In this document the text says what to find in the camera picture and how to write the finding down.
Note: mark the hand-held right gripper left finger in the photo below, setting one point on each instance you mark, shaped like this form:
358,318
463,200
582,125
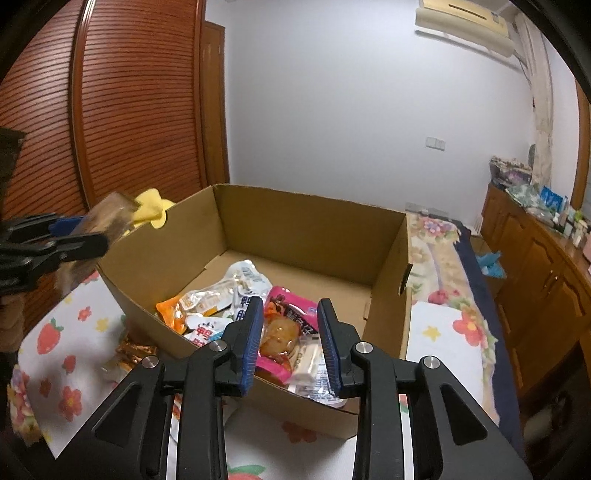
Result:
251,355

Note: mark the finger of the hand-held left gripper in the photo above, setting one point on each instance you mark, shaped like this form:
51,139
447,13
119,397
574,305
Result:
69,225
83,247

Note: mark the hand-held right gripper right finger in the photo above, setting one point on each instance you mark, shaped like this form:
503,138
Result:
328,355

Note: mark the brown snack packet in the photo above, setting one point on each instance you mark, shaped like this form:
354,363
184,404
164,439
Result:
106,217

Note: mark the pink snack packet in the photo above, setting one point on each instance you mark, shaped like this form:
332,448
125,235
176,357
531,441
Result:
286,323

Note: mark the cardboard box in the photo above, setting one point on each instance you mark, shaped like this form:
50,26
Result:
304,230

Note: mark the person's left hand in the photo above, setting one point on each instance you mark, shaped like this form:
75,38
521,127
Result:
9,323

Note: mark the white bar snack packet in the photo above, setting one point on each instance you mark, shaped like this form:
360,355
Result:
307,360

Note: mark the clear small snack packet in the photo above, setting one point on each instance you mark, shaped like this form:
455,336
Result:
323,392

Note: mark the white red print snack packet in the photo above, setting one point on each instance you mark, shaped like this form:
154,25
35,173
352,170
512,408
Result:
205,332

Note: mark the white blue print snack packet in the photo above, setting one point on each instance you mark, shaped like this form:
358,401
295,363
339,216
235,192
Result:
249,281

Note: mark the white flower print sheet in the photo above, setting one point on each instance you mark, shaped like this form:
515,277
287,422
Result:
78,323

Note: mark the yellow plush toy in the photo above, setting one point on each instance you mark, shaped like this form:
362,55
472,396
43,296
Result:
152,207

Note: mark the orange gold snack packet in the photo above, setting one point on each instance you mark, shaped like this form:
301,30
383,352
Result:
136,355

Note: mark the wooden louvered wardrobe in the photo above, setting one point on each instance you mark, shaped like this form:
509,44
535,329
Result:
115,101

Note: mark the floral blanket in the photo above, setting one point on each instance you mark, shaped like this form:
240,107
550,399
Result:
438,240

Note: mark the blue cloth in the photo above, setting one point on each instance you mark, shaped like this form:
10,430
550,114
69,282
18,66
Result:
491,265

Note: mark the wooden door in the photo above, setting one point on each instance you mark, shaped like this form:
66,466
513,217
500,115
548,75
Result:
216,101

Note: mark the wooden cabinet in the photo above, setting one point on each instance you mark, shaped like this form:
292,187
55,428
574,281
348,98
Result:
531,277

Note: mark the black white fuzzy item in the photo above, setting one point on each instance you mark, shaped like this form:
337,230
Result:
547,420

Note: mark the green white packet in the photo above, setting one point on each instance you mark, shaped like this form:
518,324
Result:
524,196

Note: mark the stack of printed boxes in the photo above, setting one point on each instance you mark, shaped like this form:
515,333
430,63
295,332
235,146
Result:
512,170

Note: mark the group of small bottles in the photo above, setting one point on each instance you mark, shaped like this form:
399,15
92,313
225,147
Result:
572,226

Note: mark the pink container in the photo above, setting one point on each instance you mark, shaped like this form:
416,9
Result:
588,251

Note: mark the cream curtain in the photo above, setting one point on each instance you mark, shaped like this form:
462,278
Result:
540,115

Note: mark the white wall switch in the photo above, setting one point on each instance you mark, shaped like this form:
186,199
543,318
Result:
435,142

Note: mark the wall air conditioner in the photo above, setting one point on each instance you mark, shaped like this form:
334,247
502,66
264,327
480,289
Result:
461,25

